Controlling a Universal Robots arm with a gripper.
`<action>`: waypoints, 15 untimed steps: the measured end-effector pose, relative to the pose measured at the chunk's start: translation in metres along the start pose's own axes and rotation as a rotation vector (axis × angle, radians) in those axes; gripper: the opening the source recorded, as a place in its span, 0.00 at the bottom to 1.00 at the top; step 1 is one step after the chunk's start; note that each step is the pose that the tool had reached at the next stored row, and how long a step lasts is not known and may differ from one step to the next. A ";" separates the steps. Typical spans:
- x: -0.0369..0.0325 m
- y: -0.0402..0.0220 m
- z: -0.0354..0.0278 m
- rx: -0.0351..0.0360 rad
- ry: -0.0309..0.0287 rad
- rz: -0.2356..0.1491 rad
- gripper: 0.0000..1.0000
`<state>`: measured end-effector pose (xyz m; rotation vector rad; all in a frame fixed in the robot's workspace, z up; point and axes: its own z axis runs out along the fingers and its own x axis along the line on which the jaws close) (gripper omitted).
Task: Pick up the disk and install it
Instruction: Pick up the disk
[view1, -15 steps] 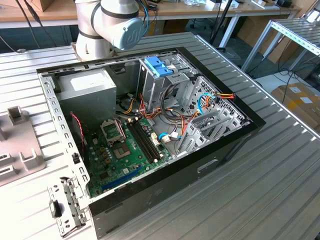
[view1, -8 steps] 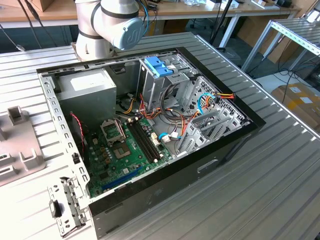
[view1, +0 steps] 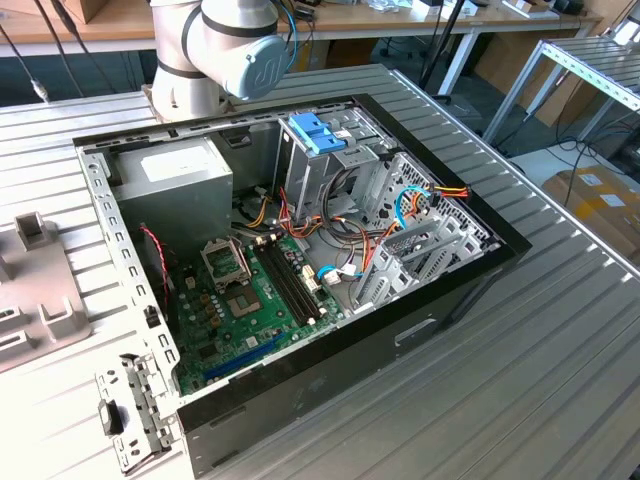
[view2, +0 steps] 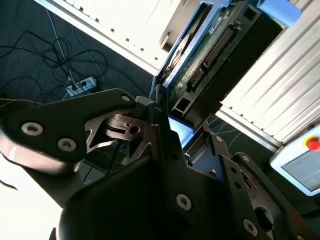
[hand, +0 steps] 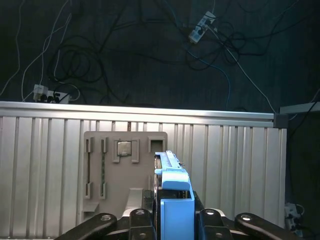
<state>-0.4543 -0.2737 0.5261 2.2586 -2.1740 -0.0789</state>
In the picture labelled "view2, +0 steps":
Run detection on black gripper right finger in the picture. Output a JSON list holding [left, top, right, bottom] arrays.
[[202, 122, 316, 240]]

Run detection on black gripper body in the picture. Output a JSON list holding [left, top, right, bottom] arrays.
[[56, 157, 245, 240]]

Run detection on hard disk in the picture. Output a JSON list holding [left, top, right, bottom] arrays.
[[149, 0, 302, 151]]

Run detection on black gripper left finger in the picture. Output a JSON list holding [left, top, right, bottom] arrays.
[[0, 84, 198, 222]]

